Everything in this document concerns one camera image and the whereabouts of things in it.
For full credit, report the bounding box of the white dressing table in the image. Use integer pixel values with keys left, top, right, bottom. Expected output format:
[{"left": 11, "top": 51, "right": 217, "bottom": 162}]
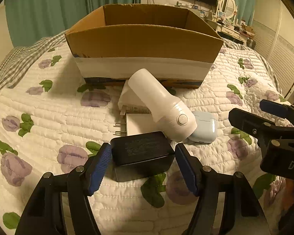
[{"left": 204, "top": 19, "right": 256, "bottom": 49}]

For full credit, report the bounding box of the grey checked bed sheet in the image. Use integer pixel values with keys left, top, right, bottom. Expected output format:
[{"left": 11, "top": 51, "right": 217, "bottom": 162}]
[{"left": 0, "top": 32, "right": 66, "bottom": 91}]

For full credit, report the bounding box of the white louvred wardrobe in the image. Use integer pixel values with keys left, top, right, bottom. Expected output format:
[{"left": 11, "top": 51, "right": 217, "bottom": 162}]
[{"left": 252, "top": 0, "right": 294, "bottom": 96}]

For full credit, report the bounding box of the light blue earbuds case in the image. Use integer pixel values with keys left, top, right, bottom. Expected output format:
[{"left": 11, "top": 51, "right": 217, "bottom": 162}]
[{"left": 189, "top": 111, "right": 217, "bottom": 144}]

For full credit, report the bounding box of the black power adapter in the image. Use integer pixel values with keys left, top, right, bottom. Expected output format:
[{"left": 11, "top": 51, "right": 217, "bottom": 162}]
[{"left": 110, "top": 131, "right": 175, "bottom": 182}]

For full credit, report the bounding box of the brown cardboard box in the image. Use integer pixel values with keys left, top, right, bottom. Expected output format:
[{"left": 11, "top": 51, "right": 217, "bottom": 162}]
[{"left": 65, "top": 4, "right": 224, "bottom": 89}]

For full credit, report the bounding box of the white plug charger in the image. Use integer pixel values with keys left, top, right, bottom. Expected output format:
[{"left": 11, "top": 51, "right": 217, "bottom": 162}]
[{"left": 118, "top": 80, "right": 151, "bottom": 116}]

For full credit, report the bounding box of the white vanity mirror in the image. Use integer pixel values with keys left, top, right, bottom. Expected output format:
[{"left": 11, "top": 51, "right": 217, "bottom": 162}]
[{"left": 218, "top": 0, "right": 237, "bottom": 20}]

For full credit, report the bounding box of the teal curtain left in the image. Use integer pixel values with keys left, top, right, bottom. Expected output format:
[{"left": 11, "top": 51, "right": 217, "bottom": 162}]
[{"left": 5, "top": 0, "right": 141, "bottom": 47}]

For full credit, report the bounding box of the white handheld device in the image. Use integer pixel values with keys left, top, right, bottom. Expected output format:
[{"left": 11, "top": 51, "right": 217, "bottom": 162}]
[{"left": 128, "top": 69, "right": 198, "bottom": 142}]

